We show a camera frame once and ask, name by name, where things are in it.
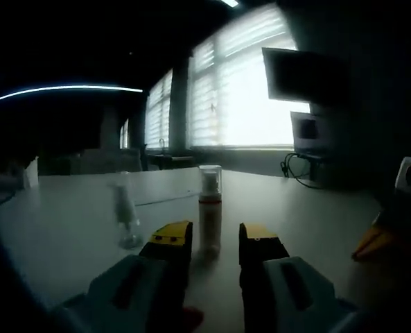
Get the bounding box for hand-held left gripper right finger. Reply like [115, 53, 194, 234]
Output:
[238, 223, 369, 333]

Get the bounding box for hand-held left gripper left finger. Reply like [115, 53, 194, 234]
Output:
[52, 219, 195, 333]

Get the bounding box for clear pump bottle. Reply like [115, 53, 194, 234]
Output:
[107, 171, 144, 250]

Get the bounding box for wide clear bottle cover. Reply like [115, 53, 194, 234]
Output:
[198, 164, 223, 197]

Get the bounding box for person's left hand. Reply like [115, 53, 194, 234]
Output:
[182, 305, 205, 329]

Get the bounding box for black desk stand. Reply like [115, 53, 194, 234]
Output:
[295, 152, 333, 182]

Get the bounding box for white low cabinet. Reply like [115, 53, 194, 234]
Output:
[69, 148, 143, 175]

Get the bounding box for white square column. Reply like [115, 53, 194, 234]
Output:
[99, 107, 120, 151]

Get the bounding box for white window blinds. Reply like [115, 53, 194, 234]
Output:
[118, 3, 312, 151]

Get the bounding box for straight ceiling light strip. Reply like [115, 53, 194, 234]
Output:
[0, 85, 143, 107]

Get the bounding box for black wall monitor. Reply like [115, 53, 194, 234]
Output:
[261, 47, 351, 105]

